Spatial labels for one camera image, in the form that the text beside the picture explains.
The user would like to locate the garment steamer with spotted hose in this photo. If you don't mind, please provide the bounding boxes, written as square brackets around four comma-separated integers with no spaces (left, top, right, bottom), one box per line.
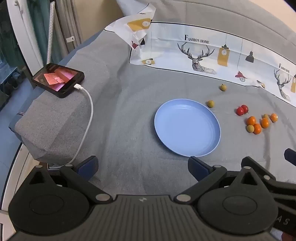
[46,0,56,65]

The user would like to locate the blue plate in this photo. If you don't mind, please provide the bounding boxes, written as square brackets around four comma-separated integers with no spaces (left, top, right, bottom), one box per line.
[154,99,221,157]

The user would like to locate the white door frame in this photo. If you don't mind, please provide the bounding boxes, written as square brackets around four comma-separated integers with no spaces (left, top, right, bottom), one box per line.
[6,0,45,77]

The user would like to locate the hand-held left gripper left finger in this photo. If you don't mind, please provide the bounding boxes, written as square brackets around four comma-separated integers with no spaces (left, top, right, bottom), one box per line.
[29,156,114,205]

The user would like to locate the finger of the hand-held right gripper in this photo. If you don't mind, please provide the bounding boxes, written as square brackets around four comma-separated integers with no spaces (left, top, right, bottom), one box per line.
[284,148,296,167]
[241,156,296,209]

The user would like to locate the white printed cloth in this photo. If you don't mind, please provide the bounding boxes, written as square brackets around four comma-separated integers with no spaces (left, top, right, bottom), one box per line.
[105,3,296,105]

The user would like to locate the grey curtain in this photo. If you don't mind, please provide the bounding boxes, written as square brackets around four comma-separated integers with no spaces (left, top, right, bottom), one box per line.
[55,0,82,55]

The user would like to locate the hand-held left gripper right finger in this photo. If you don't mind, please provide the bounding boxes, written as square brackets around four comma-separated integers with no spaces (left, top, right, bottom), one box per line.
[173,157,260,205]

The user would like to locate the white charging cable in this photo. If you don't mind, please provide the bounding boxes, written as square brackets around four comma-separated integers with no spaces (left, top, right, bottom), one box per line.
[49,84,94,169]

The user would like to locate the black smartphone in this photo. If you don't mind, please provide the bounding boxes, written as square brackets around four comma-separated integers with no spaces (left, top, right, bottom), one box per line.
[31,63,85,99]

